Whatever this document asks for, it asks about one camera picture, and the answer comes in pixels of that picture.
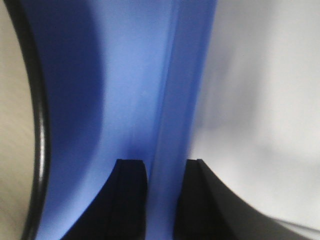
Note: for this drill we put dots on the white cabinet shelf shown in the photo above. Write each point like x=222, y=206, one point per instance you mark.
x=258, y=117

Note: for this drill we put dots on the blue plastic tray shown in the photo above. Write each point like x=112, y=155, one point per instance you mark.
x=122, y=78

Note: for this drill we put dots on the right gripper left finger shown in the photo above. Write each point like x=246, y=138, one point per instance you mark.
x=118, y=212

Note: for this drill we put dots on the beige plate with black rim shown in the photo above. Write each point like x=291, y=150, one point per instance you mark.
x=24, y=127

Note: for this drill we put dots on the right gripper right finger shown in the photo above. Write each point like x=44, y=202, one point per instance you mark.
x=208, y=210

